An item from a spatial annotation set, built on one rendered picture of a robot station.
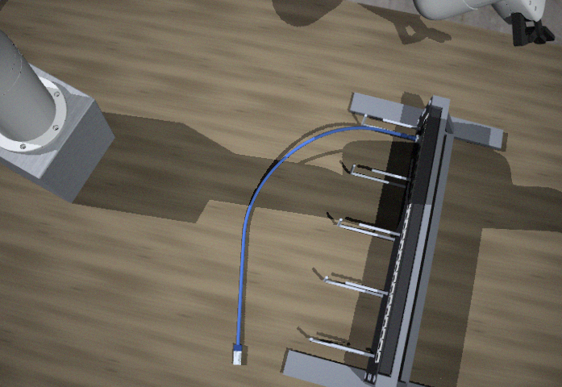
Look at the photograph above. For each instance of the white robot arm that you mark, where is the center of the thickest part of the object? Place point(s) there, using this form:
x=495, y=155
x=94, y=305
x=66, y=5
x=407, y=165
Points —
x=30, y=111

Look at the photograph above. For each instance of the white cable plug with blue boot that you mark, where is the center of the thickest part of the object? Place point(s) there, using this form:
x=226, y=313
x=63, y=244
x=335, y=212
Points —
x=237, y=354

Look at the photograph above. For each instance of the blue patch cord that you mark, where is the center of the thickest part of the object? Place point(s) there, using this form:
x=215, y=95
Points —
x=258, y=190

